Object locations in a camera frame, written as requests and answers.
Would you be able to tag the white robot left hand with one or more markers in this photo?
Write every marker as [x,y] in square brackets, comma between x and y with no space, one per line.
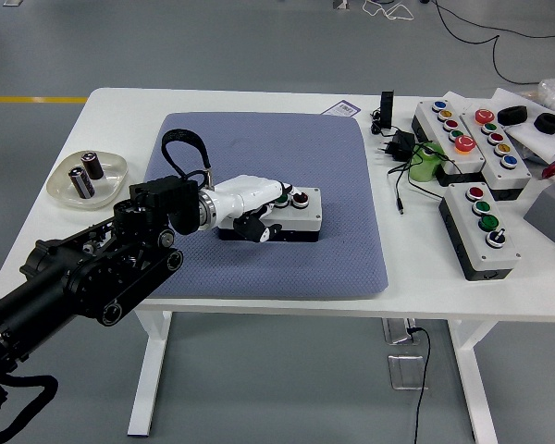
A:
[247,194]

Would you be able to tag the grey four-button control box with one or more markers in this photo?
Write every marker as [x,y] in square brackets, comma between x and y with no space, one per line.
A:
[305,223]
[467,218]

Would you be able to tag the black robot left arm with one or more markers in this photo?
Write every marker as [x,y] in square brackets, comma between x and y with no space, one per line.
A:
[51,273]

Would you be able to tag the five-button box with orange-ringed mushroom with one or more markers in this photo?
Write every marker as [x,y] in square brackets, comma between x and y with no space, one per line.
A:
[426,114]

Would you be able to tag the five-button box with red mushroom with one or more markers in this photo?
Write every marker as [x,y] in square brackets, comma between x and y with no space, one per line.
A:
[514,179]

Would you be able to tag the blue-grey textured mat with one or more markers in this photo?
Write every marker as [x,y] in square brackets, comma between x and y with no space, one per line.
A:
[282,268]

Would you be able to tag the purple-edged label card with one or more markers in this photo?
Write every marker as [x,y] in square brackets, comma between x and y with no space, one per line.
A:
[342,108]

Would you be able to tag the dark cylindrical battery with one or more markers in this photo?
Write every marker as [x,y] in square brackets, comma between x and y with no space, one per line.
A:
[93,166]
[82,184]

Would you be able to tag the small black upright device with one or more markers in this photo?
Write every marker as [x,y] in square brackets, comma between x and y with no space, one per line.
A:
[387,108]

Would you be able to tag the black power adapter plug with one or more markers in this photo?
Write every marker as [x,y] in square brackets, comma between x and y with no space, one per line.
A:
[404,141]

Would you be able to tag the green plastic cup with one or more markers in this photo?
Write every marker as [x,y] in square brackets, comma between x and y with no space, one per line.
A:
[421,171]

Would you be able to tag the cream shallow dish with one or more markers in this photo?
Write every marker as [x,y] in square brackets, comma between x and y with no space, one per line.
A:
[61,190]

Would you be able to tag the white table leg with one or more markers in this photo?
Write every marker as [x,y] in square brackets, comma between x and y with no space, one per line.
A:
[150,370]
[476,393]

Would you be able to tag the white foam sheet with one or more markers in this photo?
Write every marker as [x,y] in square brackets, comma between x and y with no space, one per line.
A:
[538,145]

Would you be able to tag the grey plastic box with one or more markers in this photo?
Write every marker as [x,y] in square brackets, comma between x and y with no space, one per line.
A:
[548,215]

